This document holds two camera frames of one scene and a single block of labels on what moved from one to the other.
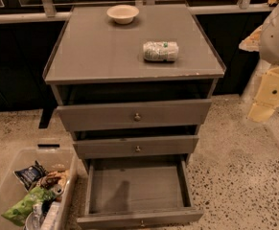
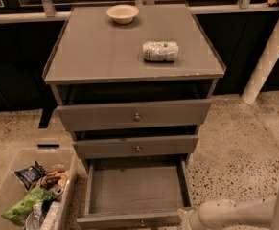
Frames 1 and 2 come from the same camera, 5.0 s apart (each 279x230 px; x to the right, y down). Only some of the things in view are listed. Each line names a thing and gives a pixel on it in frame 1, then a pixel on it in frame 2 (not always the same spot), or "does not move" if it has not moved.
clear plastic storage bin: (8, 189) does not move
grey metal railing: (45, 11) does not move
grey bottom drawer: (139, 193) does not move
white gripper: (277, 39) → (197, 217)
